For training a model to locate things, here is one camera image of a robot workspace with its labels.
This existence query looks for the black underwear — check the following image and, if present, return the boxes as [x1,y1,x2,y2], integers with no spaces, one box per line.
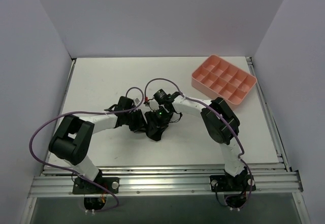
[145,111,168,141]

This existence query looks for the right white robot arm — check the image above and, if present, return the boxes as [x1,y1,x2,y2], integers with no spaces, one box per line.
[153,89,250,190]

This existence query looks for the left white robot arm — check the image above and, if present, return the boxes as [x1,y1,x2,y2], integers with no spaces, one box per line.
[49,96,147,193]

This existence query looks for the pink compartment tray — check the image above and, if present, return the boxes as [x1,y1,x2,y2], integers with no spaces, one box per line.
[191,55,259,110]

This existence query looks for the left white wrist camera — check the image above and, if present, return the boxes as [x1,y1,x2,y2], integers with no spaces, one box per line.
[133,98,141,106]

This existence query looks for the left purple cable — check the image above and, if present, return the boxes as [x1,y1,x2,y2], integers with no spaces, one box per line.
[28,86,144,212]

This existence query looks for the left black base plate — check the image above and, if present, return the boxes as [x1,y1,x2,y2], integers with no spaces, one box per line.
[72,177,120,195]

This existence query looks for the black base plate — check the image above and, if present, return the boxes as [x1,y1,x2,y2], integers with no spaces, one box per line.
[72,177,120,195]
[209,175,250,192]

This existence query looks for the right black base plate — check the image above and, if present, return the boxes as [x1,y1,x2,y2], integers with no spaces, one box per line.
[209,175,250,192]

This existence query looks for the aluminium mounting rail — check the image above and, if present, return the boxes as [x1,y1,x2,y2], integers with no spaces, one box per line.
[28,163,303,198]

